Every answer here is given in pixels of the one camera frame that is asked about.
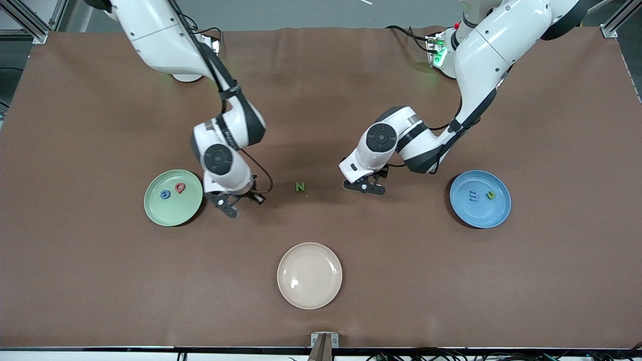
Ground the black arm base cable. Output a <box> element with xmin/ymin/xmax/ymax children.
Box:
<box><xmin>385</xmin><ymin>24</ymin><xmax>433</xmax><ymax>53</ymax></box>
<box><xmin>183</xmin><ymin>15</ymin><xmax>224</xmax><ymax>51</ymax></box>

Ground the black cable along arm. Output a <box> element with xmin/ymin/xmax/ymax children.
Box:
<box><xmin>168</xmin><ymin>0</ymin><xmax>275</xmax><ymax>195</ymax></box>
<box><xmin>385</xmin><ymin>63</ymin><xmax>515</xmax><ymax>168</ymax></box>

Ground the black cable bundle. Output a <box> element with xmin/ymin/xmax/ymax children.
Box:
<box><xmin>366</xmin><ymin>343</ymin><xmax>642</xmax><ymax>361</ymax></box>

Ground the blue plate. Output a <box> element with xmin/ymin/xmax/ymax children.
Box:
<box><xmin>449</xmin><ymin>170</ymin><xmax>512</xmax><ymax>229</ymax></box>

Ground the aluminium frame profile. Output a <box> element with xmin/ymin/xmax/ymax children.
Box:
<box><xmin>0</xmin><ymin>0</ymin><xmax>68</xmax><ymax>45</ymax></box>
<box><xmin>599</xmin><ymin>0</ymin><xmax>642</xmax><ymax>39</ymax></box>

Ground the brown table cover cloth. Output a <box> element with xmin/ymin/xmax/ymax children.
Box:
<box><xmin>0</xmin><ymin>26</ymin><xmax>642</xmax><ymax>349</ymax></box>

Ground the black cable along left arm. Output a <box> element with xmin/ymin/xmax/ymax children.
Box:
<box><xmin>385</xmin><ymin>63</ymin><xmax>515</xmax><ymax>168</ymax></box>

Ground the black cable along right arm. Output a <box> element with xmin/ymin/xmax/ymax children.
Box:
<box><xmin>168</xmin><ymin>0</ymin><xmax>275</xmax><ymax>195</ymax></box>

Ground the light green plate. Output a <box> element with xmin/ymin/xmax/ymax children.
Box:
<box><xmin>144</xmin><ymin>169</ymin><xmax>204</xmax><ymax>227</ymax></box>

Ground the black right arm base cable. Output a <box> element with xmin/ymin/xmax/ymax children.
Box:
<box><xmin>183</xmin><ymin>15</ymin><xmax>224</xmax><ymax>51</ymax></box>

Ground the brown tapered pole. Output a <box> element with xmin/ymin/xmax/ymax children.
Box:
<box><xmin>307</xmin><ymin>335</ymin><xmax>329</xmax><ymax>361</ymax></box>

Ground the black left arm base cable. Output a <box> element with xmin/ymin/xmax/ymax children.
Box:
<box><xmin>385</xmin><ymin>24</ymin><xmax>433</xmax><ymax>53</ymax></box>

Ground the beige plate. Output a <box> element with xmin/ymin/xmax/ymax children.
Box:
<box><xmin>277</xmin><ymin>243</ymin><xmax>343</xmax><ymax>310</ymax></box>

